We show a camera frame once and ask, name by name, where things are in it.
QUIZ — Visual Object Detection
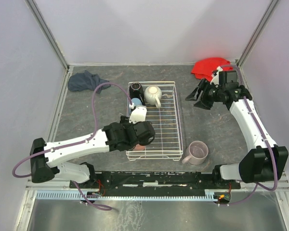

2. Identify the black mug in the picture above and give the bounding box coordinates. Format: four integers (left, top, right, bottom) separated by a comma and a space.
129, 82, 145, 106

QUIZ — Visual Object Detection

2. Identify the pink plastic cup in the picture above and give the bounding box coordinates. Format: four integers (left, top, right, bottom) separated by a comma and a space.
133, 144, 145, 152

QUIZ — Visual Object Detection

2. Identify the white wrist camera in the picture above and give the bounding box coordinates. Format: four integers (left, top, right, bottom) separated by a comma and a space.
210, 65, 234, 85
129, 103, 147, 124

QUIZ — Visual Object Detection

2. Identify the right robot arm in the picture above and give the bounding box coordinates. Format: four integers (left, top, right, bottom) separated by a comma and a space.
186, 67, 289, 191

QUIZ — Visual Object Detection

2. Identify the blue plastic cup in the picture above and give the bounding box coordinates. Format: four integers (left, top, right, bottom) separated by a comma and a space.
131, 98, 143, 106

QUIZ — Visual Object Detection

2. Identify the red cloth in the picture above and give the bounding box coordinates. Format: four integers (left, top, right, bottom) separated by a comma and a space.
191, 57, 231, 81

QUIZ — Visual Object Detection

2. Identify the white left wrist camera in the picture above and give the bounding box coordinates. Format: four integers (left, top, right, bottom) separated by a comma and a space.
129, 103, 147, 124

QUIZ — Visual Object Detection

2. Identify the lilac ceramic mug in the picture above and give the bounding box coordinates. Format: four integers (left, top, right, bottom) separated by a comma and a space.
182, 141, 209, 165

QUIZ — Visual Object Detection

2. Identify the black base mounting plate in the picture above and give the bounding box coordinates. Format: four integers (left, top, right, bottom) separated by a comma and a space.
79, 171, 241, 196

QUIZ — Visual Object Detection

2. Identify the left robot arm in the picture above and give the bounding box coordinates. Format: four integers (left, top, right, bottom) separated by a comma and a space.
30, 116, 156, 184

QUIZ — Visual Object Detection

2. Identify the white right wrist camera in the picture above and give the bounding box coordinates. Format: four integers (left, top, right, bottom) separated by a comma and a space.
210, 65, 234, 85

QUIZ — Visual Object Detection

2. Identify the cream ceramic mug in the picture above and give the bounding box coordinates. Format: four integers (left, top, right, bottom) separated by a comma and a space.
144, 85, 162, 109

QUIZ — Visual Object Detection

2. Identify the dark blue cloth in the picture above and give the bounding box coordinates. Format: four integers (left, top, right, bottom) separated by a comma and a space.
67, 70, 109, 92

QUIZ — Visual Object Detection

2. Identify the white slotted cable duct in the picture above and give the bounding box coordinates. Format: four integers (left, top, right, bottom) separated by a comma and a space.
36, 190, 218, 202

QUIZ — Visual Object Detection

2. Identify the white wire dish rack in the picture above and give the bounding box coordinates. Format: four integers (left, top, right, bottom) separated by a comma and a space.
126, 81, 184, 161

